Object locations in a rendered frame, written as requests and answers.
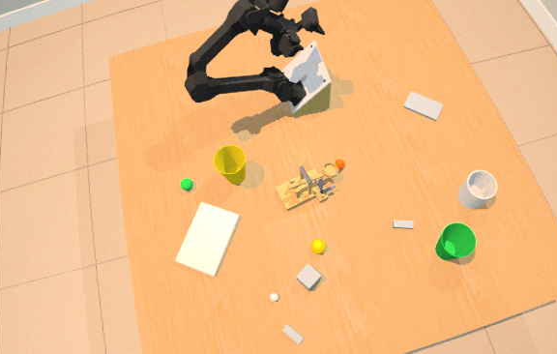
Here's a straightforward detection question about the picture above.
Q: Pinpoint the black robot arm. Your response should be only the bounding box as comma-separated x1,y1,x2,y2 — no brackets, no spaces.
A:
185,0,307,106

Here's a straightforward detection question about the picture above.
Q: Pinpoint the yellow ball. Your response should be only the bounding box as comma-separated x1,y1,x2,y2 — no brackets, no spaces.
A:
311,239,326,253

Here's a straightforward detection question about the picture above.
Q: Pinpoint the grey flat bar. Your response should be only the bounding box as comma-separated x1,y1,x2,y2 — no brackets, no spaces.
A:
393,220,414,229
282,325,303,344

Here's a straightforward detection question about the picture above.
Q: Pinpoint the green ball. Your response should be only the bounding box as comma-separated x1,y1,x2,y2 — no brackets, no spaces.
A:
181,178,193,191

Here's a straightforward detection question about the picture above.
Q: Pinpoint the yellow cup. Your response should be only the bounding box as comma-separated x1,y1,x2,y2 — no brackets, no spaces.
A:
213,145,246,184

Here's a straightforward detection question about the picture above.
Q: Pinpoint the green cup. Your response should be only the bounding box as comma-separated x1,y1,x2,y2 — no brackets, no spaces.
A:
435,222,476,260

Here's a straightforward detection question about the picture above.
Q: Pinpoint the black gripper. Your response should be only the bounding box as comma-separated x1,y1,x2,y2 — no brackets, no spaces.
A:
270,6,325,57

